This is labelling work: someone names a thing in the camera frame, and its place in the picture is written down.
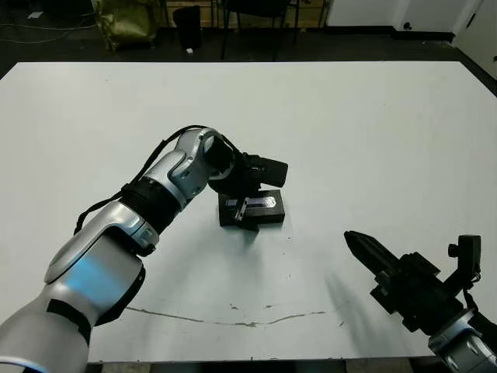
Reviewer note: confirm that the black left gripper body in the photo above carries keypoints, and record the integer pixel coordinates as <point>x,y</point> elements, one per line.
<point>240,178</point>

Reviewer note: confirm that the black mesh chair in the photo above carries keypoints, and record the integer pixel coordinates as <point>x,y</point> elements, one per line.
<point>256,5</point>

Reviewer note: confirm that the yellow-green plastic bag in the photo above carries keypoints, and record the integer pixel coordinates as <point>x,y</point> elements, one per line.
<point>126,21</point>

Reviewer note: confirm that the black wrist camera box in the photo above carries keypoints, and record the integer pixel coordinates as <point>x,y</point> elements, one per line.
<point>470,252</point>
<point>273,171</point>

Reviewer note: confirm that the black round door stop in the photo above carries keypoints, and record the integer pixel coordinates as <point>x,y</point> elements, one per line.
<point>407,26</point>

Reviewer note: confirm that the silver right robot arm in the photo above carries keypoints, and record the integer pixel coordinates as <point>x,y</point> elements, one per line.
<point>462,342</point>

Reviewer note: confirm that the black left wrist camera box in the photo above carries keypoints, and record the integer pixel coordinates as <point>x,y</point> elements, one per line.
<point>273,171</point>

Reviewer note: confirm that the white sheet of paper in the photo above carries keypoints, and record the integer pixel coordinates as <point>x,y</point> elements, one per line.
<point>35,15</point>

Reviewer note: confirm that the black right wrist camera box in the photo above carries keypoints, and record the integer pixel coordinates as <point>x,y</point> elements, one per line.
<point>470,252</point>

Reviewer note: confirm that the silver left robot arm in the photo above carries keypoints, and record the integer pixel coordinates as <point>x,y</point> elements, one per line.
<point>97,272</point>

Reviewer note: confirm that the white door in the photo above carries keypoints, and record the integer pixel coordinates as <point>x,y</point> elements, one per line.
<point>479,33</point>

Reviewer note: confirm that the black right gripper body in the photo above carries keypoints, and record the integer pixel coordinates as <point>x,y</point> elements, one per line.
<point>423,299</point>

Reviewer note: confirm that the black waste bin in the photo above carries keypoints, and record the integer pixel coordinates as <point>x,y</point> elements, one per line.
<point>187,27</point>

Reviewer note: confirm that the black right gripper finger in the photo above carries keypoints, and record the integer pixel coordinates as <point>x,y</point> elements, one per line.
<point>374,246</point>
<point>367,256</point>

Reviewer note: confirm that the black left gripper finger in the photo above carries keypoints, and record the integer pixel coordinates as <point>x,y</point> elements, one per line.
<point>248,227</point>

